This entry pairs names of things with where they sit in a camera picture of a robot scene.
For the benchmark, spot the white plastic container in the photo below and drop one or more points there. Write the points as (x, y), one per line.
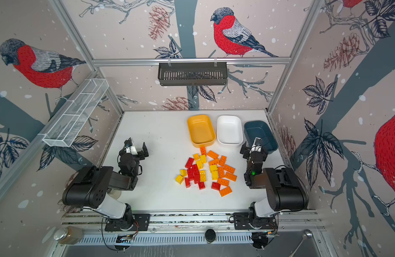
(229, 130)

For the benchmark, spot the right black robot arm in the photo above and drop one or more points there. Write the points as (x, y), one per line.
(285, 192)

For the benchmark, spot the yellow lego brick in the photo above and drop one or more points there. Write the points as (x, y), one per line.
(179, 179)
(184, 173)
(203, 177)
(214, 175)

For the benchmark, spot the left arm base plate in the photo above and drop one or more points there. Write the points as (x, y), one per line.
(133, 222)

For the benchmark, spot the yellow plastic container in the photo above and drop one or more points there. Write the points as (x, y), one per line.
(201, 131)

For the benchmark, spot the orange lego brick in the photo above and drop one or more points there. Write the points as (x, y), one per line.
(222, 161)
(230, 176)
(203, 151)
(223, 182)
(225, 191)
(212, 155)
(229, 169)

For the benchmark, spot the black round knob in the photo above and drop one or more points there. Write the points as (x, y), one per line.
(210, 236)

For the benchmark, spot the red lego brick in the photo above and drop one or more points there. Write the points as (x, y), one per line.
(189, 163)
(216, 186)
(187, 182)
(201, 185)

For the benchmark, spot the white mesh wire tray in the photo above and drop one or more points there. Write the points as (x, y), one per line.
(78, 111)

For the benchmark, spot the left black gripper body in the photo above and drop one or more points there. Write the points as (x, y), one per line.
(139, 157)

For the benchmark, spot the dark teal plastic container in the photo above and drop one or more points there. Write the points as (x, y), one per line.
(260, 129)

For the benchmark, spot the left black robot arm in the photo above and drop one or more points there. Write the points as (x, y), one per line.
(89, 190)

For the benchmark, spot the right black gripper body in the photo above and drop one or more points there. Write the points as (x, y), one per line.
(248, 153)

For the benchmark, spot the small glass jar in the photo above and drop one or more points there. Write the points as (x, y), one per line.
(68, 235)

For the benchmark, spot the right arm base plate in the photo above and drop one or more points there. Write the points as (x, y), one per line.
(247, 221)

